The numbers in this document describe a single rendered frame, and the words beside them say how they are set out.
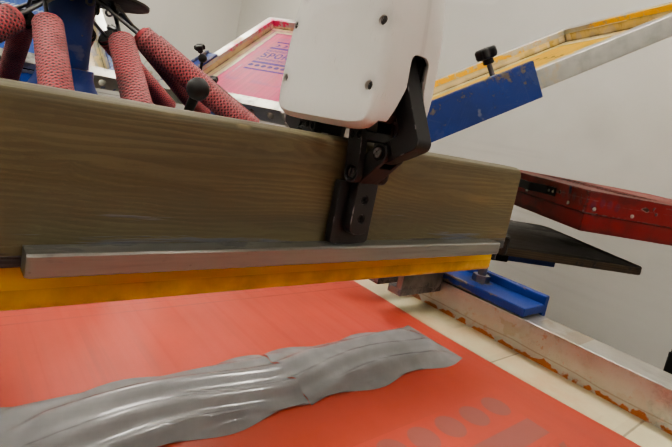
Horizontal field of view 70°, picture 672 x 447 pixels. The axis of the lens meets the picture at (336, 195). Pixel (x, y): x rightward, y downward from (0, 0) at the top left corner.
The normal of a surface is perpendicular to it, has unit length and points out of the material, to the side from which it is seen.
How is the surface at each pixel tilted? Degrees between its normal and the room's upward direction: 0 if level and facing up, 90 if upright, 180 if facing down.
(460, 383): 0
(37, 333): 0
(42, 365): 0
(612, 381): 90
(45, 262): 89
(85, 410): 29
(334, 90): 89
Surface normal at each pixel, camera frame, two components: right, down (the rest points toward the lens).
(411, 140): -0.76, -0.05
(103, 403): 0.54, -0.69
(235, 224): 0.62, 0.23
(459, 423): 0.18, -0.97
